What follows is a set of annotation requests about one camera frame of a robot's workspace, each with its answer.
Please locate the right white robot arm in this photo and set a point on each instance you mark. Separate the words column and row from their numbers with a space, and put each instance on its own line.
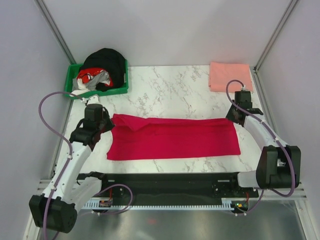
column 279, row 163

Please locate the grey garment in bin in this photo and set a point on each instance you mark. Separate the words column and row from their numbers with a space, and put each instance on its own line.
column 100, row 82

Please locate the red garment in bin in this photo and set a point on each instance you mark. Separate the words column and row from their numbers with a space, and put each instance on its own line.
column 88, row 73

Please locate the light blue cable duct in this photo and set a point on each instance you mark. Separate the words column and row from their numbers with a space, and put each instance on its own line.
column 99, row 204

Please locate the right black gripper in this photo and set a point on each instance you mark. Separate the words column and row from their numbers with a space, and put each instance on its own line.
column 229, row 115

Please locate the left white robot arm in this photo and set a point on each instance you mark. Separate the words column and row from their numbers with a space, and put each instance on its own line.
column 58, row 206

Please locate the left aluminium frame post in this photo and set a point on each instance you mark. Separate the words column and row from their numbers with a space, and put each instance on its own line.
column 55, row 30

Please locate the green plastic bin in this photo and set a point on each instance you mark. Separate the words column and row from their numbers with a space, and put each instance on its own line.
column 73, row 71

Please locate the folded salmon pink t shirt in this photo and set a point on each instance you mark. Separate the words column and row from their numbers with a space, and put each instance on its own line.
column 221, row 73

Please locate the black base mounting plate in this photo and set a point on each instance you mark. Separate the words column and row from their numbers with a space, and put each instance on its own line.
column 155, row 189

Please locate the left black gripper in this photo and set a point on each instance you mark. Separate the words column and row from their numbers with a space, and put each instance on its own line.
column 110, row 125

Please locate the black garment in bin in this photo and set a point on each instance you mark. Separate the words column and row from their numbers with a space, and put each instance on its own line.
column 111, row 61

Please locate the magenta t shirt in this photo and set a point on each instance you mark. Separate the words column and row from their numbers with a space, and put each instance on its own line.
column 138, row 138

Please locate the white garment in bin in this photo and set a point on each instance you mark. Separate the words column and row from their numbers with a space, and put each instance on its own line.
column 78, row 87

